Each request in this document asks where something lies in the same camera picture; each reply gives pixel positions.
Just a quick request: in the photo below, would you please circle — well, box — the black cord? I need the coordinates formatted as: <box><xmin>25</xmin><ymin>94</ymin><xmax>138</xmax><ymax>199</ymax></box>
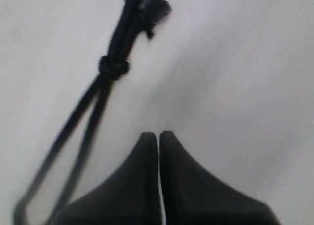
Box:
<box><xmin>13</xmin><ymin>0</ymin><xmax>172</xmax><ymax>225</ymax></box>

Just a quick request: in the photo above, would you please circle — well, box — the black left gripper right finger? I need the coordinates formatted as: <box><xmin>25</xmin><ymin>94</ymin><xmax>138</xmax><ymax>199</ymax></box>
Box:
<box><xmin>159</xmin><ymin>131</ymin><xmax>280</xmax><ymax>225</ymax></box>

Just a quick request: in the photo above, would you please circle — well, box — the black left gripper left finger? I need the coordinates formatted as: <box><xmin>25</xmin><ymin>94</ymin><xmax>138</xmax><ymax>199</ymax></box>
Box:
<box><xmin>52</xmin><ymin>132</ymin><xmax>162</xmax><ymax>225</ymax></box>

